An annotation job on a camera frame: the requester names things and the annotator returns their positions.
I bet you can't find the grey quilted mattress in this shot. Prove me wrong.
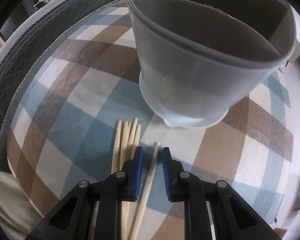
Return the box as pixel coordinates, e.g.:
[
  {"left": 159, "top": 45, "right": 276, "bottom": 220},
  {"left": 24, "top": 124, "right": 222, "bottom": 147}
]
[{"left": 0, "top": 0, "right": 128, "bottom": 167}]

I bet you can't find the wooden chopstick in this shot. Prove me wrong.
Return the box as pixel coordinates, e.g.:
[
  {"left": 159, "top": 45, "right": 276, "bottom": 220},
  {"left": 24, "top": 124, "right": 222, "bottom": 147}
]
[
  {"left": 128, "top": 142, "right": 160, "bottom": 240},
  {"left": 120, "top": 121, "right": 130, "bottom": 239},
  {"left": 127, "top": 118, "right": 138, "bottom": 160},
  {"left": 111, "top": 120, "right": 122, "bottom": 173},
  {"left": 132, "top": 124, "right": 141, "bottom": 158}
]

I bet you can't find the grey utensil holder cup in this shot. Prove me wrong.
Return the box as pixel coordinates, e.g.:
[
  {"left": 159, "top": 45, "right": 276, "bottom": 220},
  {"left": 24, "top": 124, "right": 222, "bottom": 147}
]
[{"left": 127, "top": 0, "right": 296, "bottom": 128}]

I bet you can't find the checkered blue brown blanket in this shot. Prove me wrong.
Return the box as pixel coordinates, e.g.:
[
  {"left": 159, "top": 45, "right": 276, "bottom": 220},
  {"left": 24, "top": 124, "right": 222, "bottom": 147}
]
[{"left": 6, "top": 4, "right": 294, "bottom": 240}]

